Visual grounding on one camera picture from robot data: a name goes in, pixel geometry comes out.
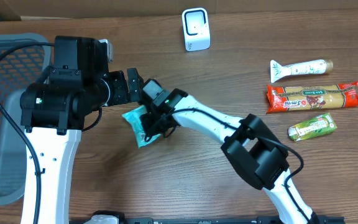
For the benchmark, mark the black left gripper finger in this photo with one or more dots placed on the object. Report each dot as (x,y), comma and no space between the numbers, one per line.
(138,83)
(132,84)

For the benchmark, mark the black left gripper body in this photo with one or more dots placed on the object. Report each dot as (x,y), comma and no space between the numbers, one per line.
(134,90)

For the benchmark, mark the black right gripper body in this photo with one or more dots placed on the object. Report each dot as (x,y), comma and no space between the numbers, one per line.
(153,123)

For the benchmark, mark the teal snack packet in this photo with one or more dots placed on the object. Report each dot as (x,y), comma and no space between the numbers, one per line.
(133,118)

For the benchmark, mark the red orange pasta packet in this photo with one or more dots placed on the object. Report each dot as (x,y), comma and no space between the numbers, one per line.
(319,97)

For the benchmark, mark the white tube gold cap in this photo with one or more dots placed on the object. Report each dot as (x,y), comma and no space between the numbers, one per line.
(318,67)

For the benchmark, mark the green tea packet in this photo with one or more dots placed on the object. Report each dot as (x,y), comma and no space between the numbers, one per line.
(318,126)

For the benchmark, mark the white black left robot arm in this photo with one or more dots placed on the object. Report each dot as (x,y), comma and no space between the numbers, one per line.
(53,117)

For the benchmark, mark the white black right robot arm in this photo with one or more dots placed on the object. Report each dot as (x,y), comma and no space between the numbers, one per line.
(254,152)

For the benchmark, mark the white barcode scanner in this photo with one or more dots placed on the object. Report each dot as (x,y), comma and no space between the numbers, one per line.
(196,29)

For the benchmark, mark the grey plastic mesh basket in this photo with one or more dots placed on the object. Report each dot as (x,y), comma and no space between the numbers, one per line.
(17,71)

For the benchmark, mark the brown cardboard backboard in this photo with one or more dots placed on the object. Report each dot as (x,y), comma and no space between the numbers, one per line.
(13,10)

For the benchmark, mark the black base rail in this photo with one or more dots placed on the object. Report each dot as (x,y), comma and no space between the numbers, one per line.
(119,217)

